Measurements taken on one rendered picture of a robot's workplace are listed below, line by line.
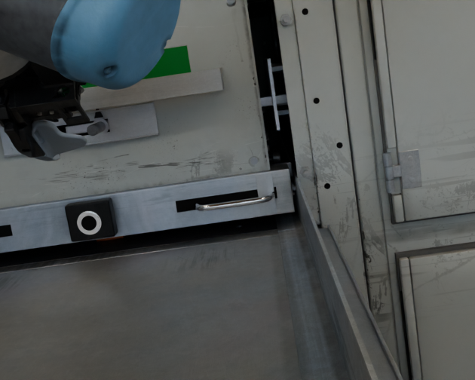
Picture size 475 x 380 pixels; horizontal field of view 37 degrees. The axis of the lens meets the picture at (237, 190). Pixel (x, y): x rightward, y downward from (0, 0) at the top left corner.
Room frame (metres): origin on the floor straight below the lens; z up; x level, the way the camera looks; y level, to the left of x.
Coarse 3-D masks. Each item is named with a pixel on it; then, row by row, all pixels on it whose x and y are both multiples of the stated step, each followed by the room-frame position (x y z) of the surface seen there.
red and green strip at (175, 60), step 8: (168, 48) 0.94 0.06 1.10; (176, 48) 0.94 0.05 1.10; (184, 48) 0.94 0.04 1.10; (168, 56) 0.94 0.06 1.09; (176, 56) 0.94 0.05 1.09; (184, 56) 0.94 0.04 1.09; (160, 64) 0.94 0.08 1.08; (168, 64) 0.94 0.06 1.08; (176, 64) 0.94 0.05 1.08; (184, 64) 0.94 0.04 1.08; (152, 72) 0.94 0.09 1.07; (160, 72) 0.94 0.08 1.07; (168, 72) 0.94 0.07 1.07; (176, 72) 0.94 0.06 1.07; (184, 72) 0.94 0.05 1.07
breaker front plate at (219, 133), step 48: (192, 0) 0.94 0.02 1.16; (240, 0) 0.94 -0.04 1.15; (192, 48) 0.94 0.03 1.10; (240, 48) 0.94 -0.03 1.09; (192, 96) 0.94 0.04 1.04; (240, 96) 0.94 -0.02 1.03; (0, 144) 0.96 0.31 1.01; (96, 144) 0.95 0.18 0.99; (144, 144) 0.95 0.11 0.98; (192, 144) 0.94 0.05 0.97; (240, 144) 0.94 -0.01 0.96; (0, 192) 0.96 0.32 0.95; (48, 192) 0.95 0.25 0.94; (96, 192) 0.95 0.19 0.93
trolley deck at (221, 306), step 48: (240, 240) 0.89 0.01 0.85; (336, 240) 0.81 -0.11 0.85; (0, 288) 0.84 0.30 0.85; (48, 288) 0.80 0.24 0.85; (96, 288) 0.77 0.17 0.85; (144, 288) 0.75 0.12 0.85; (192, 288) 0.72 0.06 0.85; (240, 288) 0.70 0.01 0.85; (0, 336) 0.66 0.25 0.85; (48, 336) 0.64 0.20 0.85; (96, 336) 0.62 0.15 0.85; (144, 336) 0.60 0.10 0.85; (192, 336) 0.58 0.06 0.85; (240, 336) 0.57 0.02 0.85; (288, 336) 0.55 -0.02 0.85
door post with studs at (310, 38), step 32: (288, 0) 0.90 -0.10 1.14; (320, 0) 0.89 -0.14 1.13; (288, 32) 0.90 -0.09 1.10; (320, 32) 0.89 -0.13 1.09; (288, 64) 0.90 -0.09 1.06; (320, 64) 0.89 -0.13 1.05; (288, 96) 0.90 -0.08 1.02; (320, 96) 0.89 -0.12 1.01; (320, 128) 0.89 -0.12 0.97; (320, 160) 0.89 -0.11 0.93; (320, 192) 0.89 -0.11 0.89; (352, 192) 0.89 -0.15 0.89; (320, 224) 0.90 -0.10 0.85; (352, 224) 0.89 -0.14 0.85; (352, 256) 0.89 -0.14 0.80
